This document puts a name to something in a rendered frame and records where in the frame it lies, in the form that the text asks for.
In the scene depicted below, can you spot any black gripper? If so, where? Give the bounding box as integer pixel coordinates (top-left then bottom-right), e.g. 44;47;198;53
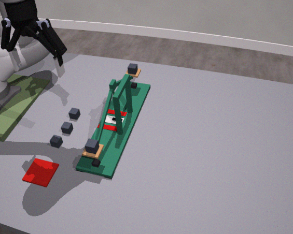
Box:
1;0;67;78

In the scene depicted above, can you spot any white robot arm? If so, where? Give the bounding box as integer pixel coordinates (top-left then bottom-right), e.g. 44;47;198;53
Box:
0;0;50;110

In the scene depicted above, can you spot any red flat square plate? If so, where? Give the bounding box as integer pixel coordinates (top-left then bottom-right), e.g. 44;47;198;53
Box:
22;158;59;187

